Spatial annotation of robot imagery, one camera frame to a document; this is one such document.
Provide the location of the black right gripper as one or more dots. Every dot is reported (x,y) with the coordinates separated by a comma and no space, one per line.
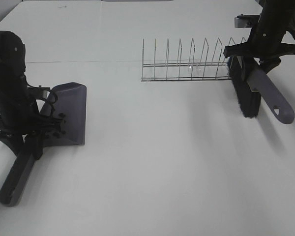
(270,58)

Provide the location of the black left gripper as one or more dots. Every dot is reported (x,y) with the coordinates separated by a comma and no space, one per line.
(35,128)

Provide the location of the purple plastic dustpan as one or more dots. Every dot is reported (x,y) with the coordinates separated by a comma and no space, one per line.
(72,99)

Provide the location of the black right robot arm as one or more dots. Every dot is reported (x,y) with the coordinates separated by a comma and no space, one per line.
(267,31)

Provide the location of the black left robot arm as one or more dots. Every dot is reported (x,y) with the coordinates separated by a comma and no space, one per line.
(9,78)

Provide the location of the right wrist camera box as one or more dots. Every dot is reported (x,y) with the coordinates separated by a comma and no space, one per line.
(246,21)

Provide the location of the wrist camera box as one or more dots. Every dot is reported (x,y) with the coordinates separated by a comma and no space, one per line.
(39,92)
(246,21)

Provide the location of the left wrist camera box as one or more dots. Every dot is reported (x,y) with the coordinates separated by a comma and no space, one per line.
(39,92)

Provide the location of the chrome wire dish rack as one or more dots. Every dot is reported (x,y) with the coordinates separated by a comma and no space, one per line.
(185,64)

